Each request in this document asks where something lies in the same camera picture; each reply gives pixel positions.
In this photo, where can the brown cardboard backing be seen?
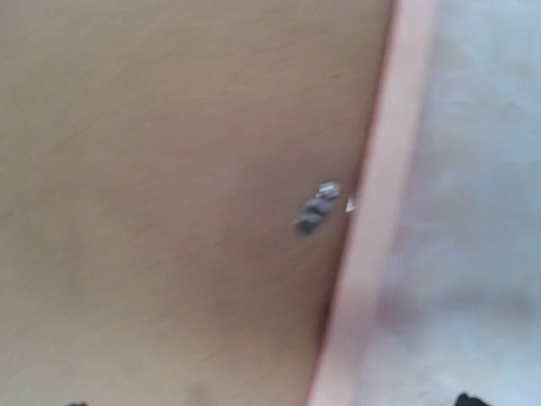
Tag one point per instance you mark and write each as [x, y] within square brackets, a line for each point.
[154, 158]

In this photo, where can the red wooden picture frame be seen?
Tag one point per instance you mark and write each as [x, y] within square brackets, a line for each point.
[382, 178]

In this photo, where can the silver right turn clip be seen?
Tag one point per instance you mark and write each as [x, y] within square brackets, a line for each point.
[316, 209]

